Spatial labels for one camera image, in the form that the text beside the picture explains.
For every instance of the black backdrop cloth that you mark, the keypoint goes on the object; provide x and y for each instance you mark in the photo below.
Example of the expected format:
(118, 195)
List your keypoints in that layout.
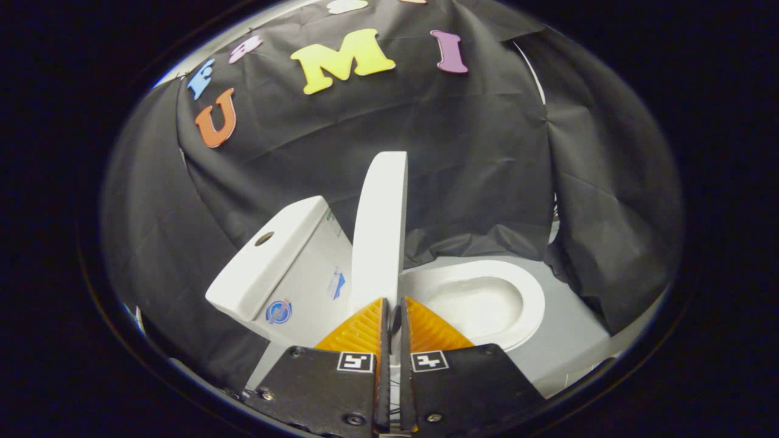
(475, 152)

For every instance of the white toilet lid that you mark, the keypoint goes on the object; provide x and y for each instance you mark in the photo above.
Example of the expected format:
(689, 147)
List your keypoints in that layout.
(380, 231)

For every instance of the white toilet tank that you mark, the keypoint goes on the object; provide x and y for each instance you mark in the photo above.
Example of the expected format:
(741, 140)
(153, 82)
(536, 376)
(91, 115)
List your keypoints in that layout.
(304, 274)

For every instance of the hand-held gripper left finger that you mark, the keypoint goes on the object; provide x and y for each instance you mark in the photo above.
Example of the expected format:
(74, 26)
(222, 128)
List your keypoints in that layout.
(384, 395)

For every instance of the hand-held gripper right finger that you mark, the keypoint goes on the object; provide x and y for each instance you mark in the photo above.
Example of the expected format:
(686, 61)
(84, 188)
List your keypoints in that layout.
(405, 395)

